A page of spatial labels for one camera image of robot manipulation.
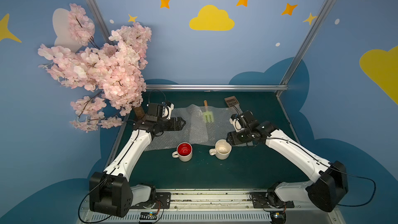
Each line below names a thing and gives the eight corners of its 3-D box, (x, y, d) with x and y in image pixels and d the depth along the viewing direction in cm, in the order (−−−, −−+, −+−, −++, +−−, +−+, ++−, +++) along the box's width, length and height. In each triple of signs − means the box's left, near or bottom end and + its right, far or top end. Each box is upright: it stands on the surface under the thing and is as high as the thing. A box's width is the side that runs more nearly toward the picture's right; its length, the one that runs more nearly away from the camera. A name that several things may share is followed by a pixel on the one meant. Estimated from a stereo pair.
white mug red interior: (173, 161, 88) (172, 157, 82) (175, 147, 93) (173, 142, 88) (192, 161, 88) (191, 157, 82) (192, 147, 93) (192, 142, 88)
